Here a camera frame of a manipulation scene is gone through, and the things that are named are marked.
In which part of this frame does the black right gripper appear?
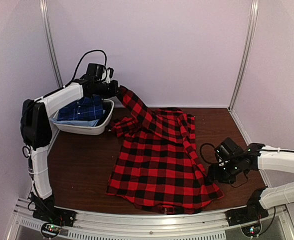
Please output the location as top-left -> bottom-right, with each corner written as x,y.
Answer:
206,159 -> 241,184

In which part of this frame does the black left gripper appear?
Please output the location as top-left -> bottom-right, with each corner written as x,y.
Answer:
95,79 -> 122,99

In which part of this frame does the white plastic basin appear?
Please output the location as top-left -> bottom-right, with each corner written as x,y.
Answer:
49,99 -> 115,136

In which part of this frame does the red black plaid shirt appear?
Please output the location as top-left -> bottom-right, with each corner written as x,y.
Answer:
106,86 -> 224,215

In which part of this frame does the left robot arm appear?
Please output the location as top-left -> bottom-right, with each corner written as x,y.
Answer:
20,79 -> 119,200

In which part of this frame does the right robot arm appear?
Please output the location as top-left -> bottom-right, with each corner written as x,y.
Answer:
207,138 -> 294,221

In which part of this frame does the blue plaid shirt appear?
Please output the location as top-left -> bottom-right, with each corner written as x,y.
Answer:
57,95 -> 104,121

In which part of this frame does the light blue shirt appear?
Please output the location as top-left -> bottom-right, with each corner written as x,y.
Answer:
49,118 -> 100,127

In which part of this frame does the right circuit board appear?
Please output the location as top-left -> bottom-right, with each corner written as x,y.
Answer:
241,223 -> 262,238

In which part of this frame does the circuit board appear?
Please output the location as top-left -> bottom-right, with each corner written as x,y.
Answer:
241,223 -> 262,238
40,222 -> 61,239

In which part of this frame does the left circuit board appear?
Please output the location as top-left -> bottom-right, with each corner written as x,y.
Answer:
40,222 -> 61,239

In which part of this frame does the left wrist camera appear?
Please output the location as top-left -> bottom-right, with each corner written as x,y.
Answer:
85,63 -> 114,83

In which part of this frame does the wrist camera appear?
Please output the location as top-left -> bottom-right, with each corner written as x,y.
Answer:
214,137 -> 244,162
85,63 -> 114,83

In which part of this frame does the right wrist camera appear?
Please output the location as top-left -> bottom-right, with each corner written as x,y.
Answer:
214,137 -> 244,162

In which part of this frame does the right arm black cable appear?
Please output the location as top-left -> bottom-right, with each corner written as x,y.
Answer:
199,142 -> 294,188

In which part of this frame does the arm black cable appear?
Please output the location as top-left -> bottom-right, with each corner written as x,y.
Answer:
199,142 -> 294,188
20,49 -> 108,161

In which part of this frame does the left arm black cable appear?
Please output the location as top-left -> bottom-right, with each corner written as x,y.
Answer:
20,49 -> 108,161

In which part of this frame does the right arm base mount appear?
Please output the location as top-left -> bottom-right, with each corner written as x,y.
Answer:
225,188 -> 269,226

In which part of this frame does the aluminium front rail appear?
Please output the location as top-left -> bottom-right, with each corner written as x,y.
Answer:
11,191 -> 291,240

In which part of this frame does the left aluminium frame post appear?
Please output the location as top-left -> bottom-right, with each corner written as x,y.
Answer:
39,0 -> 63,88

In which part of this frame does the aluminium frame post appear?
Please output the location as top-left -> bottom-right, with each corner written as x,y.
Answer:
39,0 -> 63,88
228,0 -> 259,112

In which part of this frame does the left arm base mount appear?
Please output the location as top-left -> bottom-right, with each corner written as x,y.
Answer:
27,192 -> 76,227

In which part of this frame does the right aluminium frame post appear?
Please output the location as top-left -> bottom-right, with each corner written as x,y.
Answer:
228,0 -> 259,112

